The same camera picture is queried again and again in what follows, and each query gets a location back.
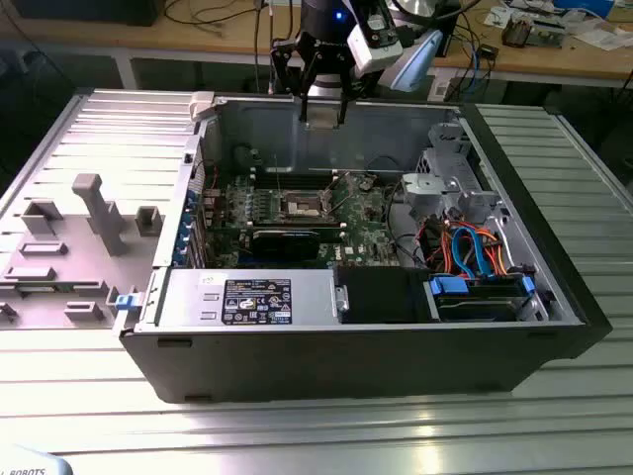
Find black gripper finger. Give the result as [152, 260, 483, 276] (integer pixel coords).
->
[269, 38, 311, 124]
[337, 65, 383, 126]

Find silver CPU plate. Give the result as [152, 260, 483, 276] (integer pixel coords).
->
[305, 111, 342, 131]

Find black RAM slot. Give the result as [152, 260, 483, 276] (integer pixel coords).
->
[252, 170, 338, 178]
[252, 179, 338, 186]
[252, 175, 338, 182]
[252, 183, 338, 191]

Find CPU socket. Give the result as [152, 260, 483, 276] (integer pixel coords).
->
[279, 188, 327, 222]

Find pale case latch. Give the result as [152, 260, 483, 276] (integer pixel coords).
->
[189, 91, 220, 123]

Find silver metal drive cage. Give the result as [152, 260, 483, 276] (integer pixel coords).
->
[399, 122, 501, 222]

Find green RAM stick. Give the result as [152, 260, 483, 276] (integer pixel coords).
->
[246, 220, 343, 238]

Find green motherboard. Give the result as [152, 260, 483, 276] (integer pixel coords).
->
[203, 170, 403, 271]

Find black box on desk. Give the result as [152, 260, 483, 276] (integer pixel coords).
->
[433, 0, 462, 58]

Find wooden desk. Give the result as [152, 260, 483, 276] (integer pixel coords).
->
[0, 0, 633, 90]

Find black graphics card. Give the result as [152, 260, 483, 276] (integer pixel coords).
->
[249, 228, 323, 263]

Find brown electronic part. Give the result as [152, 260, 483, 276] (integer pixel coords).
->
[501, 13, 534, 49]

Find silver power supply unit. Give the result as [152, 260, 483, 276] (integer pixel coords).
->
[156, 269, 338, 329]

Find grey metal box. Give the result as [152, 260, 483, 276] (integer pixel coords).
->
[531, 18, 566, 49]

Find hard disk in blue carrier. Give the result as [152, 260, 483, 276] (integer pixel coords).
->
[428, 275, 539, 323]

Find dark flat box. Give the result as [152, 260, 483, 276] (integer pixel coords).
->
[9, 0, 160, 27]

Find black grey PC case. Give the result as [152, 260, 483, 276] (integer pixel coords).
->
[112, 88, 613, 405]

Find blue case latch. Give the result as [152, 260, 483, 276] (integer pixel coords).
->
[113, 292, 143, 314]

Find white papers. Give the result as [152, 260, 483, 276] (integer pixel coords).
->
[568, 27, 633, 50]

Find grey parts rack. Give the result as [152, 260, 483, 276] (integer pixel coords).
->
[0, 172, 165, 332]

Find pale blue teach pendant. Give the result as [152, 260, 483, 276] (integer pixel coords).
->
[0, 441, 75, 475]

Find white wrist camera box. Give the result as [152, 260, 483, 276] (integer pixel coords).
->
[345, 13, 403, 79]

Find thin black fan wire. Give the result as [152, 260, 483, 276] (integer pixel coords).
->
[365, 155, 403, 175]

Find thin grey hanging cable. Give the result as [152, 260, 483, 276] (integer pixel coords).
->
[251, 0, 276, 96]

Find thick black cable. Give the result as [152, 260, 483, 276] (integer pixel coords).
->
[385, 182, 416, 258]

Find thin blue cable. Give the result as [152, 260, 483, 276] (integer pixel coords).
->
[468, 42, 485, 95]

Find orange wire bundle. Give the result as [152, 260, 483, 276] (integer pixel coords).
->
[419, 220, 518, 278]

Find blue flat data cable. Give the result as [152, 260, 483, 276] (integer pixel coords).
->
[450, 225, 494, 279]

